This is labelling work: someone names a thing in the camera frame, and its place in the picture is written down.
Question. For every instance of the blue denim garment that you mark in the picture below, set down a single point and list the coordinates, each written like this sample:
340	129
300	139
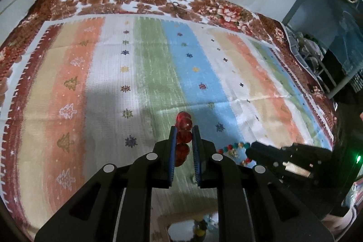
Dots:
346	32

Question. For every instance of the striped pastel mat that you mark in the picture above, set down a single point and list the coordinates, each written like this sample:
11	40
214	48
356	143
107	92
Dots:
141	60

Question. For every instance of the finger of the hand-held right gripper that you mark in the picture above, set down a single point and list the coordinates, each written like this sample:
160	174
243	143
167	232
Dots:
266	150
263	162

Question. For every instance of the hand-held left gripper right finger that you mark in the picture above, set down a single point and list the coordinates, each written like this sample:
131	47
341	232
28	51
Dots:
197	157

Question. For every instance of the red floral blanket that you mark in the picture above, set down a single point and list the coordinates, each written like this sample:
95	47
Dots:
127	1

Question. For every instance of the grey metal rack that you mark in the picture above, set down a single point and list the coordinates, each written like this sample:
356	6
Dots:
300	1

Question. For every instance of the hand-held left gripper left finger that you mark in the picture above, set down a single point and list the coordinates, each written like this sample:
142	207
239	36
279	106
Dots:
171	157

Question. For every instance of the pale clutter bundle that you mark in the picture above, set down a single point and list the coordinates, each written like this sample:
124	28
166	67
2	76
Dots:
309	52

